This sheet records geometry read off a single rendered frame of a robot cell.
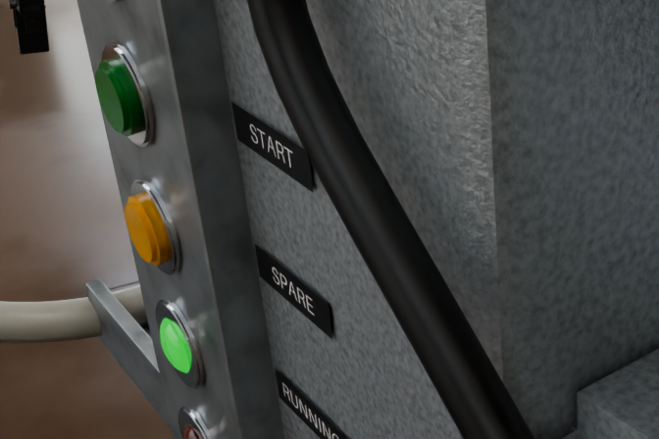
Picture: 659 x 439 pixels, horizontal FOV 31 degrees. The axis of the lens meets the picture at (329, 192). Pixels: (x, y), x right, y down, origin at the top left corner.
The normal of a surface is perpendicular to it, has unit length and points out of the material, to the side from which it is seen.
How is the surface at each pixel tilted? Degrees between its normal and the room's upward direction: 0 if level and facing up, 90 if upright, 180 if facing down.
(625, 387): 4
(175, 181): 90
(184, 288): 90
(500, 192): 90
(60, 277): 0
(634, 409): 4
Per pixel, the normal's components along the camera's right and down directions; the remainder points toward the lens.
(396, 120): -0.84, 0.33
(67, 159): -0.11, -0.87
